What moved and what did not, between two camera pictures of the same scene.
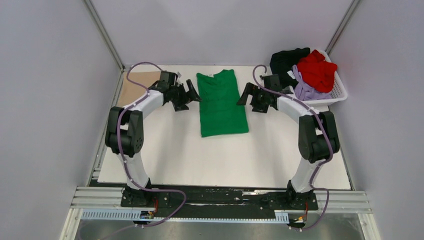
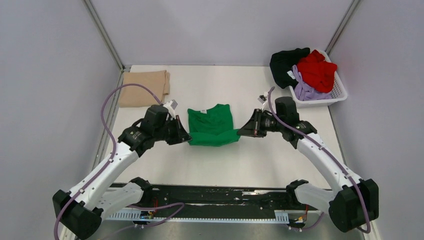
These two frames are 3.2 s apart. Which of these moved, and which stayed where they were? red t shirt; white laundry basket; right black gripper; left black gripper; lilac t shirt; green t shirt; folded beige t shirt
Moved: right black gripper; left black gripper; green t shirt
Stayed: white laundry basket; folded beige t shirt; lilac t shirt; red t shirt
